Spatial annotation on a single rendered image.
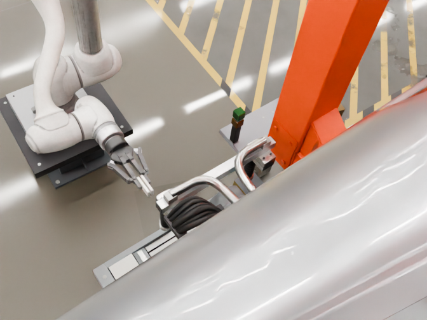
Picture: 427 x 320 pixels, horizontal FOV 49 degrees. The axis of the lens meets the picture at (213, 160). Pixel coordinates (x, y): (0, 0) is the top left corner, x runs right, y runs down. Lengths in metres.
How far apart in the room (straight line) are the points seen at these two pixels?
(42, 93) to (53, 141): 0.17
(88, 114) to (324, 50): 0.79
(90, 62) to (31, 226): 0.87
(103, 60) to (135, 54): 0.95
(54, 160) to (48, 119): 0.68
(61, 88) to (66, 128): 0.59
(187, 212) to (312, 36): 0.66
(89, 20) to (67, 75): 0.30
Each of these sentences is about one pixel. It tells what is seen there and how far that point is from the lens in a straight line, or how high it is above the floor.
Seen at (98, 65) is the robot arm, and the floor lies 0.63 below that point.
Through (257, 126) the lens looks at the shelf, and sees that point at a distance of 2.16.
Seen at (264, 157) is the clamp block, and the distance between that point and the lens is 1.45.
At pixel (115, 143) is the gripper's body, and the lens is 1.57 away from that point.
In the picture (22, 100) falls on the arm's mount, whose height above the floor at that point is 0.39.
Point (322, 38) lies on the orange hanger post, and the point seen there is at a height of 1.21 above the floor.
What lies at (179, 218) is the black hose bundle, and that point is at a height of 1.01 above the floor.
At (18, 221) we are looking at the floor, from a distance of 2.49.
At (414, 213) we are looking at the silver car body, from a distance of 0.43.
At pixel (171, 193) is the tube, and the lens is 1.29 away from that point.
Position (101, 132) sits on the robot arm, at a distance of 1.60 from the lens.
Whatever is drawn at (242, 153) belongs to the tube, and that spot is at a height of 1.01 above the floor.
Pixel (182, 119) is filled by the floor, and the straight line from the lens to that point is 2.71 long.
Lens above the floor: 2.15
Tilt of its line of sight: 57 degrees down
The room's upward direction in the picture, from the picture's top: 8 degrees clockwise
